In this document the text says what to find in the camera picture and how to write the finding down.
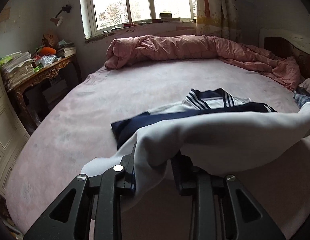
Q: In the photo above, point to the orange plush toy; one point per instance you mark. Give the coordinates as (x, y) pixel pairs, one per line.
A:
(47, 51)

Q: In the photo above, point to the stack of papers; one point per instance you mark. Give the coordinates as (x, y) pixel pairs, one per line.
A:
(15, 68)

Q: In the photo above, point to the white and navy sweatshirt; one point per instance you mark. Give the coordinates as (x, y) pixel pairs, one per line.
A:
(221, 134)

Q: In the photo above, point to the white framed window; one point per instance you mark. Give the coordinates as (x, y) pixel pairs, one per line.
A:
(104, 16)

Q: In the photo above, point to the pink crumpled quilt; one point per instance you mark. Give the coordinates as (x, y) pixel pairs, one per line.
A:
(127, 51)

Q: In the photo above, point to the books on window sill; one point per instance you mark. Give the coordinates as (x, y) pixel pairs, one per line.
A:
(167, 17)

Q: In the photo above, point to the white cabinet door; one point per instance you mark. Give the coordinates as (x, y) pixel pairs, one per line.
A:
(13, 137)

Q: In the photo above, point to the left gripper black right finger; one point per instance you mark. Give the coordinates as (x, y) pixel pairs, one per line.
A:
(222, 208)

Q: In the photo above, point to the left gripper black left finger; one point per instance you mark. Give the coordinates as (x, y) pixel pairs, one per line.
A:
(85, 198)

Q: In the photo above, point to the pink bed sheet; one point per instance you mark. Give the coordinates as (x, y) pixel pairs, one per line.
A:
(78, 130)

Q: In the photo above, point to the white wooden headboard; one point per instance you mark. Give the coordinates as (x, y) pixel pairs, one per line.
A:
(285, 43)

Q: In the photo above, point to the stack of books on desk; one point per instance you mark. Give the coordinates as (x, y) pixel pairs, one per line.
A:
(65, 49)

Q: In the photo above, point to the blue patterned cloth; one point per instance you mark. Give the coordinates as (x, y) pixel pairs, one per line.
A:
(301, 99)

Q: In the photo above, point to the wall mounted lamp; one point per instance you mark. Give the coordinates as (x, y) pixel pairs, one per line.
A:
(57, 20)

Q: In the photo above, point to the ornate gold wooden desk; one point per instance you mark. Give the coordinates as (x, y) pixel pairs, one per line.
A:
(35, 97)

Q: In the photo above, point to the patterned yellow curtain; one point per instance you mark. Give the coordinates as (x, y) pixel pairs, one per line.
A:
(218, 18)

